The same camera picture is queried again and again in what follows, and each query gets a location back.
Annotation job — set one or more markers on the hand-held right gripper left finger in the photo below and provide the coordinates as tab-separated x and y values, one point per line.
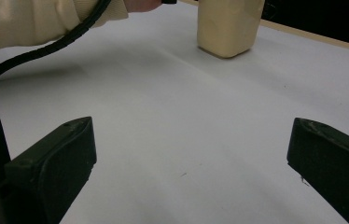
56	161

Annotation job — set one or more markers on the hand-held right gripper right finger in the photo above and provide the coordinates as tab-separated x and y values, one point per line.
337	161

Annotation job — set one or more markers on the cream square ceramic cup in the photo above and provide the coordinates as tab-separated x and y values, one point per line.
228	28

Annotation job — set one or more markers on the white table sheet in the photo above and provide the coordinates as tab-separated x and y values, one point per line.
178	124

